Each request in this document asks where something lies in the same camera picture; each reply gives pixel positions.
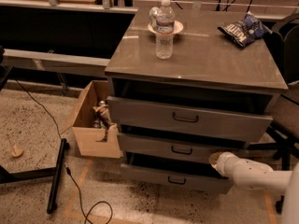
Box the grey drawer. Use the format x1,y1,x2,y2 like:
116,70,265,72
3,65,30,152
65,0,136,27
117,124,272,164
121,152,233,194
107,96,272,142

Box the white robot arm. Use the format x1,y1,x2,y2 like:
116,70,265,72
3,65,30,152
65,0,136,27
208,152,299,224

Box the grey bottom drawer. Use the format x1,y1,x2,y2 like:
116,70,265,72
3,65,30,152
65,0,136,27
121,152,233,194

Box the grey drawer cabinet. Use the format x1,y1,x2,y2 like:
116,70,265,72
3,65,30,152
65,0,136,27
104,7,289,154

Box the grey top drawer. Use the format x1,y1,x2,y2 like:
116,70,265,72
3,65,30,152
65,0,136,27
107,96,272,142

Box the black office chair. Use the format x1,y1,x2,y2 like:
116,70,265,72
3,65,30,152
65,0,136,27
247,12,299,215

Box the crumpled items in box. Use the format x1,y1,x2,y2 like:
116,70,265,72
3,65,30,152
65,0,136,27
93,100,118,142

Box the open cardboard box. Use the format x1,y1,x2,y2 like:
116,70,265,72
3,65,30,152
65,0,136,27
62,80,121,158

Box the blue chip bag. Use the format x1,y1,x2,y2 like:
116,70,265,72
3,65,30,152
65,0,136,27
218,12,272,48

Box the white small bowl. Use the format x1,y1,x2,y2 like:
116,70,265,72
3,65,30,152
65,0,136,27
148,7,184,35

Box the clear plastic water bottle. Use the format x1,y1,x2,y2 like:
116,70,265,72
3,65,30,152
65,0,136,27
155,0,175,59

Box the small orange floor disc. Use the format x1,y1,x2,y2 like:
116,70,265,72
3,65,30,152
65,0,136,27
7,138,23,158

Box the black floor cable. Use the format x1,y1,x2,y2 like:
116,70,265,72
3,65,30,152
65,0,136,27
12,77,114,224

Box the black table leg frame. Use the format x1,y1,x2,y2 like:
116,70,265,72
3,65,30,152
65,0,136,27
0,138,70,214

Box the grey metal rail bench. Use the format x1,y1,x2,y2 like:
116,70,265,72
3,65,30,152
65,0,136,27
0,49,109,95

